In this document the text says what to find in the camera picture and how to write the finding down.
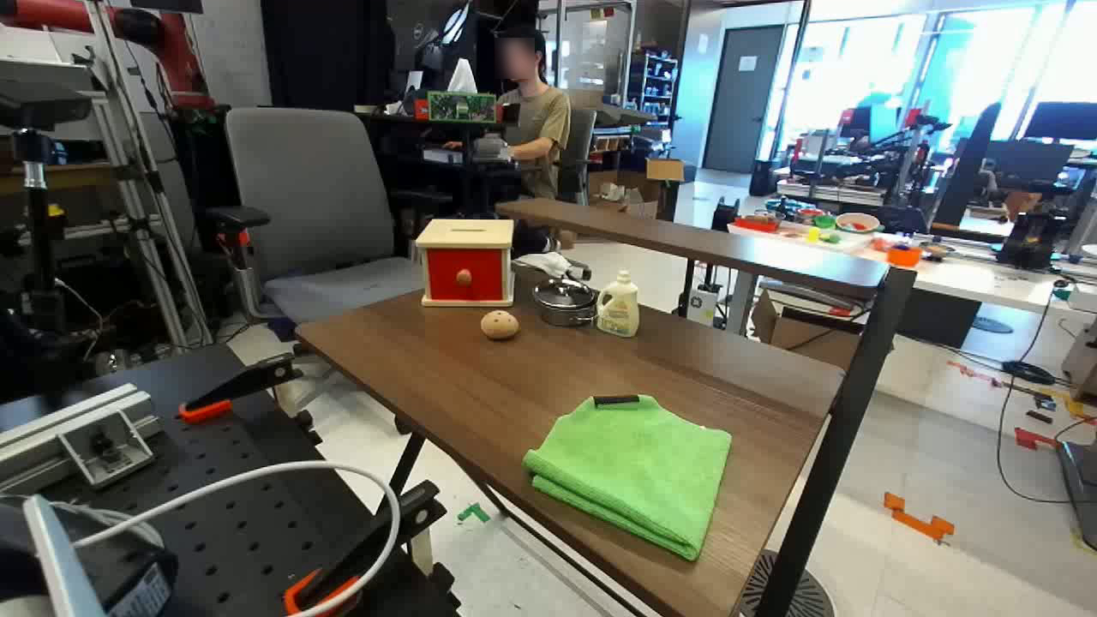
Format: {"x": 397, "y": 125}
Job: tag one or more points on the green microfibre towel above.
{"x": 640, "y": 469}

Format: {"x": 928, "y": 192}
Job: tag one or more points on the small metal bowl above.
{"x": 567, "y": 305}

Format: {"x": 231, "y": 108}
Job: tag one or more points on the brown potato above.
{"x": 498, "y": 328}

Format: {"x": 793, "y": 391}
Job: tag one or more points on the small white bottle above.
{"x": 618, "y": 310}

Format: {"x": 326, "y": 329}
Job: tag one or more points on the wooden box with red drawer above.
{"x": 464, "y": 271}

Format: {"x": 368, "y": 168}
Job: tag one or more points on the long brown desk top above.
{"x": 706, "y": 240}

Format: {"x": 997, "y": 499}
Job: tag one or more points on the seated person in olive shirt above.
{"x": 541, "y": 125}

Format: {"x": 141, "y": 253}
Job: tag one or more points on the green floor tape piece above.
{"x": 473, "y": 512}

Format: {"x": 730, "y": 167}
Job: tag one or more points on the green box on desk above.
{"x": 462, "y": 108}

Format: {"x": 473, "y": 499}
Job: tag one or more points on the grey office chair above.
{"x": 310, "y": 192}

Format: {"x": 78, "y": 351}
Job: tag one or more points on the grey door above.
{"x": 743, "y": 98}

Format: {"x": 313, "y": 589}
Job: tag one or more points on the black metal desk leg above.
{"x": 840, "y": 433}

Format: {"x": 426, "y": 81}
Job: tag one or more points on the black perforated breadboard table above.
{"x": 241, "y": 525}

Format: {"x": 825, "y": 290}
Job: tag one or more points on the silver metal ladder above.
{"x": 148, "y": 208}

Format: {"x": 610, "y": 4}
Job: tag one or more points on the white table with toys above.
{"x": 971, "y": 280}

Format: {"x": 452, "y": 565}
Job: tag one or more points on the black computer monitor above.
{"x": 1059, "y": 122}

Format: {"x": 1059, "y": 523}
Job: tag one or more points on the metal table frame strut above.
{"x": 404, "y": 463}

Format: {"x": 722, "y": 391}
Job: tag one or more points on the small metal bracket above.
{"x": 104, "y": 447}

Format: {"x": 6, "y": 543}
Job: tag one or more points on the aluminium extrusion rail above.
{"x": 69, "y": 421}

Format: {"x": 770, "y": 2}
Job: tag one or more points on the black camera tripod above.
{"x": 44, "y": 229}

